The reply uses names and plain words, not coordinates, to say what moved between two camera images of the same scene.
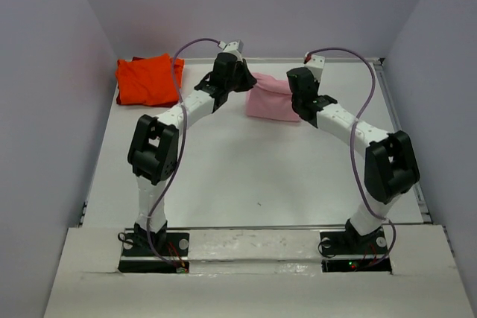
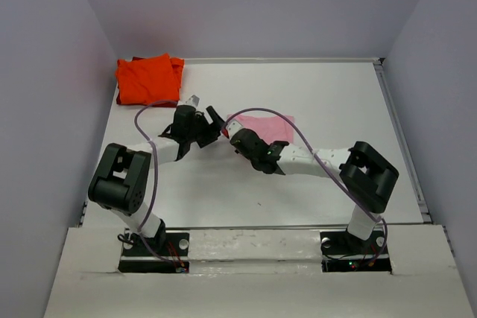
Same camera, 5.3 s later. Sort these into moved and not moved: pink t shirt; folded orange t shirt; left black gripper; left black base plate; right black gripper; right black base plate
Moved: pink t shirt; left black gripper; right black gripper
Not moved: folded orange t shirt; left black base plate; right black base plate
